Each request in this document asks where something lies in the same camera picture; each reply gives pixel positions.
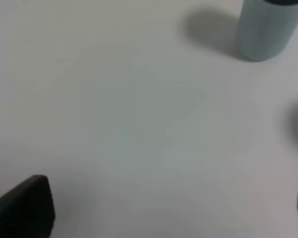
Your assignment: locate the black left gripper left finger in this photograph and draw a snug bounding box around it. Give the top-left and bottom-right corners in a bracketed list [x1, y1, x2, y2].
[0, 175, 55, 238]

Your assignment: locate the teal plastic cup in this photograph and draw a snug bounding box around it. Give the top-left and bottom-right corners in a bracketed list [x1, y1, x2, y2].
[236, 0, 298, 61]

